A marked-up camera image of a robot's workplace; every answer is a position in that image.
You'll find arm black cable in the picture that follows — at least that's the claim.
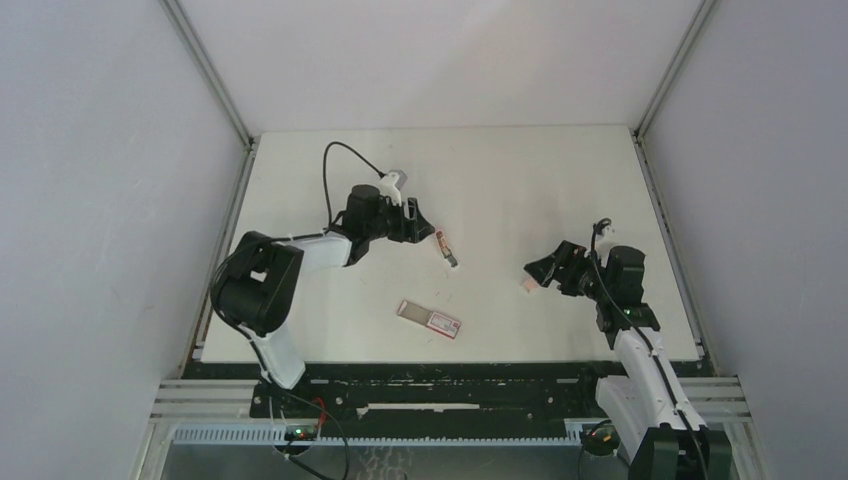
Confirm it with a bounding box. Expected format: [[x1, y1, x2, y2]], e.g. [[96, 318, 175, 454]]
[[576, 217, 713, 480], [209, 140, 387, 480]]

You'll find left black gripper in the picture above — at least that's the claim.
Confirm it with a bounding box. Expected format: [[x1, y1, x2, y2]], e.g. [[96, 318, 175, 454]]
[[364, 194, 434, 245]]

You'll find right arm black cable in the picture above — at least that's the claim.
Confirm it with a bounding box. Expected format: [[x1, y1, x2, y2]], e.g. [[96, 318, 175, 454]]
[[576, 217, 713, 480]]

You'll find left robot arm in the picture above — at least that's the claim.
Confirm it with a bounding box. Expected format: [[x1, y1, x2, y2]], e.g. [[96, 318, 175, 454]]
[[208, 184, 435, 417]]

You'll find right corner aluminium post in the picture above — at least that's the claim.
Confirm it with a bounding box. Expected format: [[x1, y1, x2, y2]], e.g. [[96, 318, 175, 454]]
[[632, 0, 721, 143]]

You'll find left corner aluminium post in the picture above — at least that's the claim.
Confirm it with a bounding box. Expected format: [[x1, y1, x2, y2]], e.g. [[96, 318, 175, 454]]
[[158, 0, 254, 150]]

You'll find corner aluminium post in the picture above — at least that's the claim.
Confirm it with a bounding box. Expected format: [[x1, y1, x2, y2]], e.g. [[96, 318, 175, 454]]
[[632, 0, 721, 143], [158, 0, 254, 150]]

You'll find circuit board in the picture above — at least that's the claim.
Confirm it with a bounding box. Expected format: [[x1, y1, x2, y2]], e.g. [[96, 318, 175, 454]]
[[585, 424, 620, 449], [284, 426, 319, 443]]

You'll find right circuit board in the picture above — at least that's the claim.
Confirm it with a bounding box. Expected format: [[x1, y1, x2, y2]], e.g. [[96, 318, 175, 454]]
[[585, 424, 620, 449]]

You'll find left circuit board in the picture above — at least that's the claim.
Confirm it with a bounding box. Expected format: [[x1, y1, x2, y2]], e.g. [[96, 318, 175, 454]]
[[284, 426, 319, 443]]

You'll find aluminium rail frame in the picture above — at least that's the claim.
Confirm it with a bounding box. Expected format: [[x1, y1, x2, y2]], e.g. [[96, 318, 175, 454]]
[[150, 377, 753, 423]]

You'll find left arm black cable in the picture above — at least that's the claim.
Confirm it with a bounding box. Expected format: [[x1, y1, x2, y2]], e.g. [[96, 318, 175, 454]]
[[209, 140, 387, 480]]

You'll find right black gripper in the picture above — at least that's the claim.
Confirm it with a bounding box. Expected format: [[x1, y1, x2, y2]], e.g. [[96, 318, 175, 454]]
[[525, 240, 612, 303]]

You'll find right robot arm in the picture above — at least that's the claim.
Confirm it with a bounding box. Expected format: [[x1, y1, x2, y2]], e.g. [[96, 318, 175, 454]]
[[523, 241, 732, 479]]

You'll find white cable duct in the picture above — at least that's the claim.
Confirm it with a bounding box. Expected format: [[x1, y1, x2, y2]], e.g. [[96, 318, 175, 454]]
[[170, 425, 588, 447]]

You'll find red white staple box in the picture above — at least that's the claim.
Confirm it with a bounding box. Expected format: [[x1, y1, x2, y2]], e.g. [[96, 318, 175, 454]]
[[396, 300, 462, 339]]

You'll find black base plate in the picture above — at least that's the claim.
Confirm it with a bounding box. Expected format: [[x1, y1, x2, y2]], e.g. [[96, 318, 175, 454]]
[[157, 361, 624, 440]]

